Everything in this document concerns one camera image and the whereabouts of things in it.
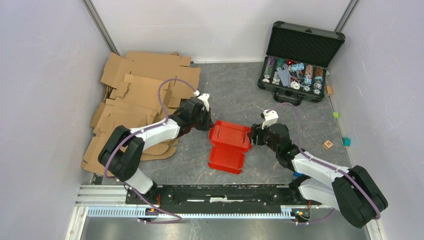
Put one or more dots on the teal cube block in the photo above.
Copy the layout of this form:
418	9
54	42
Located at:
346	141

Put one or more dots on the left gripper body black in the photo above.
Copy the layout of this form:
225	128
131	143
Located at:
201	122

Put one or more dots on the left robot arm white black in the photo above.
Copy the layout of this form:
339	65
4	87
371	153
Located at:
121	154

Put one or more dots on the aluminium frame rail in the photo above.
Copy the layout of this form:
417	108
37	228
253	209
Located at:
115	212

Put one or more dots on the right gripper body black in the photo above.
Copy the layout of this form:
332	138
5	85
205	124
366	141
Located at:
263	138

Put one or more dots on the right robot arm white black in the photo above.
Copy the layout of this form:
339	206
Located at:
349	190

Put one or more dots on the red paper box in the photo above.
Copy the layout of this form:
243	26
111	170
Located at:
229	142

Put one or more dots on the black poker chip case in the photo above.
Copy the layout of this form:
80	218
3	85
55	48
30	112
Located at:
296	62

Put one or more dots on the blue toy block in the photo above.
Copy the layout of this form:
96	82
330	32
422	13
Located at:
297	174

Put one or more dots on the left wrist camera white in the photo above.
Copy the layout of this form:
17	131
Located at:
204	97

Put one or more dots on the small brown wooden block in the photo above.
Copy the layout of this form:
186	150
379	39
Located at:
329	90

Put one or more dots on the stack of flat brown cardboard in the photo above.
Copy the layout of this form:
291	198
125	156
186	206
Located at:
137	86

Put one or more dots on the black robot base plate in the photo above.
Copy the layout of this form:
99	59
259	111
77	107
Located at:
225	198

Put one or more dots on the wooden letter block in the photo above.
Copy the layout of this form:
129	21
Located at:
327	145

